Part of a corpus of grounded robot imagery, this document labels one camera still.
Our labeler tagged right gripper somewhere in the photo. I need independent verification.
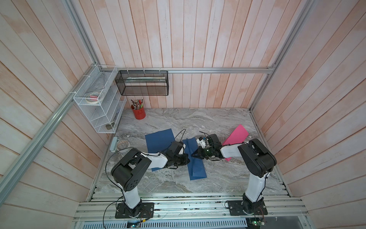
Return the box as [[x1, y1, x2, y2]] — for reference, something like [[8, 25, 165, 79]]
[[191, 146, 214, 159]]

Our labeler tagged blue paper sheet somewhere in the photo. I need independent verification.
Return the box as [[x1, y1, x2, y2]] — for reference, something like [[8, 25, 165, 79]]
[[183, 138, 207, 180], [144, 129, 176, 171]]

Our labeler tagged pink rectangular paper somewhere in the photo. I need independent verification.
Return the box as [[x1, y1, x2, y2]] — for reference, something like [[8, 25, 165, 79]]
[[222, 125, 249, 161]]

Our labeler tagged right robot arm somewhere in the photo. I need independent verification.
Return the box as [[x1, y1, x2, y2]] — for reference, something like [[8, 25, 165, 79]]
[[192, 134, 277, 212]]

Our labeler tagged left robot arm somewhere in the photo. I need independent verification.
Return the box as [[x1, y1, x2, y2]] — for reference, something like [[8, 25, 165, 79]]
[[111, 141, 190, 210]]

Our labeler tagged tape roll on table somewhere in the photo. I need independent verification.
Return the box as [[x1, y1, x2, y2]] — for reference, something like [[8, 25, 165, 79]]
[[116, 139, 131, 153]]

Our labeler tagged red pen cup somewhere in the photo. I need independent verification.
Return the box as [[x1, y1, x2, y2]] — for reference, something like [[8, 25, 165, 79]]
[[131, 99, 146, 120]]

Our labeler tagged tape roll in rack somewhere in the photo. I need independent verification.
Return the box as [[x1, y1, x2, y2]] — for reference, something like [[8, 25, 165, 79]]
[[85, 91, 104, 105]]

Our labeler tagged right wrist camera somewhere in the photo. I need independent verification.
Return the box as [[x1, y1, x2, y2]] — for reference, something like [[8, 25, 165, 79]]
[[196, 137, 207, 148]]

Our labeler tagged aluminium frame rail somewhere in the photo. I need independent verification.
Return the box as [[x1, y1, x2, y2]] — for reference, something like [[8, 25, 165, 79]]
[[73, 193, 309, 221]]

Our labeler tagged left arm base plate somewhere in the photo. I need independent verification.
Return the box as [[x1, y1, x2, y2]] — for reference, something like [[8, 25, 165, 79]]
[[115, 202, 154, 219]]

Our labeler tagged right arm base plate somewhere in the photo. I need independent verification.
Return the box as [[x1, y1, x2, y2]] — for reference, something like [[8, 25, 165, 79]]
[[227, 200, 268, 216]]

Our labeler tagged black mesh wall basket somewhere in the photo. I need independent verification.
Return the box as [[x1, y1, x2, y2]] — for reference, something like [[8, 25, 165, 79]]
[[115, 70, 169, 96]]

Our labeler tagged white wire shelf rack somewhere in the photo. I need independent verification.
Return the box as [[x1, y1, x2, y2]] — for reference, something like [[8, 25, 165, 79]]
[[73, 65, 126, 134]]

